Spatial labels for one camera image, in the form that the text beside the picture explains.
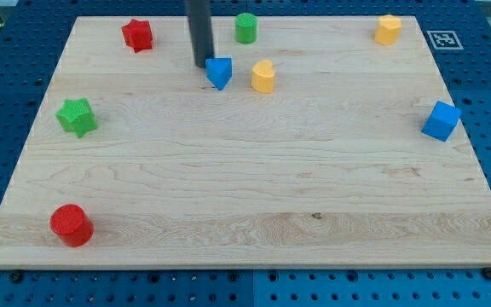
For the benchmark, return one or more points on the yellow heart block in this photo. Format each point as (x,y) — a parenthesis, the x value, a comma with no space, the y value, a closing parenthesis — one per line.
(262,77)

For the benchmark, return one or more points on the blue triangle block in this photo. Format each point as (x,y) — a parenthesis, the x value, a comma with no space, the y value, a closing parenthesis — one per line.
(219,71)

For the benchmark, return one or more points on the wooden board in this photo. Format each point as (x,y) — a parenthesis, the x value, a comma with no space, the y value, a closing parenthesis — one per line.
(330,171)

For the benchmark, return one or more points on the green cylinder block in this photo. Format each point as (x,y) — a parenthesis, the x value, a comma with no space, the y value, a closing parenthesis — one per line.
(245,28)

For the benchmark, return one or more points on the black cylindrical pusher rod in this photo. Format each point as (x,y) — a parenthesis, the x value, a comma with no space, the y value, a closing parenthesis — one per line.
(199,22)

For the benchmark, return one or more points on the red star block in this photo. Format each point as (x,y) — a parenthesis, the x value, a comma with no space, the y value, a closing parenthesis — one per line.
(138,35)

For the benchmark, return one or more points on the green star block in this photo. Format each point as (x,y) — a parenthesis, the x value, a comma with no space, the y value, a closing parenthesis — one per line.
(76,116)

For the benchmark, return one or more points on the yellow pentagon block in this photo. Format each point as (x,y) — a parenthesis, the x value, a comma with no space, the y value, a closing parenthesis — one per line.
(388,29)

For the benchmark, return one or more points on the red cylinder block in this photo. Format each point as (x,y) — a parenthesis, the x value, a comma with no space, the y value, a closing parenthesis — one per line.
(71,225)

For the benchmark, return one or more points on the blue cube block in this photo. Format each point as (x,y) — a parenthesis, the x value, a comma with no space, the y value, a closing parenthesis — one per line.
(442,121)

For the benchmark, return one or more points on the white fiducial marker tag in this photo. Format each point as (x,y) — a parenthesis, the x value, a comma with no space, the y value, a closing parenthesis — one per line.
(444,40)

